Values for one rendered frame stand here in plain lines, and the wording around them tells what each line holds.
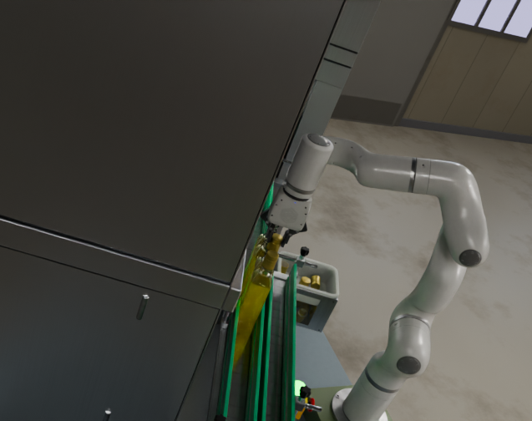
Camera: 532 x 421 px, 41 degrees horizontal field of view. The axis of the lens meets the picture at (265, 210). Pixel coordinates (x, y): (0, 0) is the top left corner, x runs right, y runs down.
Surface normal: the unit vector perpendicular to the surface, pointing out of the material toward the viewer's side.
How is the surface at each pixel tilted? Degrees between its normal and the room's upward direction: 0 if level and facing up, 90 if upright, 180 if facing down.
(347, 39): 90
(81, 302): 90
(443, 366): 0
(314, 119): 90
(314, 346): 0
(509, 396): 0
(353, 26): 90
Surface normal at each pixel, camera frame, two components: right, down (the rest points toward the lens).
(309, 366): 0.33, -0.79
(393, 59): 0.34, 0.61
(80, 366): -0.04, 0.54
